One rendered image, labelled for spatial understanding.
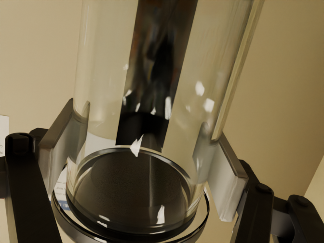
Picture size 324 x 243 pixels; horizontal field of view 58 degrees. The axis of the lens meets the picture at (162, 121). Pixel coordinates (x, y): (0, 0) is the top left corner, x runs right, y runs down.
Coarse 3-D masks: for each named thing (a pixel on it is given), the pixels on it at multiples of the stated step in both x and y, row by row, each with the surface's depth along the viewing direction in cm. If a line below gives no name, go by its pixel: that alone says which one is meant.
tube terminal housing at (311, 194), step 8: (320, 168) 49; (320, 176) 49; (312, 184) 50; (320, 184) 49; (312, 192) 50; (320, 192) 48; (312, 200) 50; (320, 200) 48; (320, 208) 48; (320, 216) 47
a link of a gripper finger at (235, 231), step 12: (252, 192) 14; (264, 192) 14; (252, 204) 13; (264, 204) 13; (240, 216) 13; (252, 216) 12; (264, 216) 12; (240, 228) 11; (252, 228) 12; (264, 228) 12; (240, 240) 11; (252, 240) 11; (264, 240) 11
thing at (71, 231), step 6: (54, 204) 17; (54, 210) 18; (60, 216) 17; (60, 222) 17; (66, 222) 16; (66, 228) 17; (72, 228) 16; (72, 234) 16; (78, 234) 16; (198, 234) 18; (78, 240) 16; (84, 240) 16; (90, 240) 16; (192, 240) 18
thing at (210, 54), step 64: (128, 0) 12; (192, 0) 11; (256, 0) 13; (128, 64) 13; (192, 64) 13; (128, 128) 14; (192, 128) 14; (64, 192) 18; (128, 192) 15; (192, 192) 17
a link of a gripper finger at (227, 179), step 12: (228, 144) 18; (216, 156) 18; (228, 156) 16; (216, 168) 18; (228, 168) 16; (240, 168) 15; (216, 180) 17; (228, 180) 16; (240, 180) 15; (216, 192) 17; (228, 192) 15; (240, 192) 15; (216, 204) 17; (228, 204) 15; (228, 216) 16
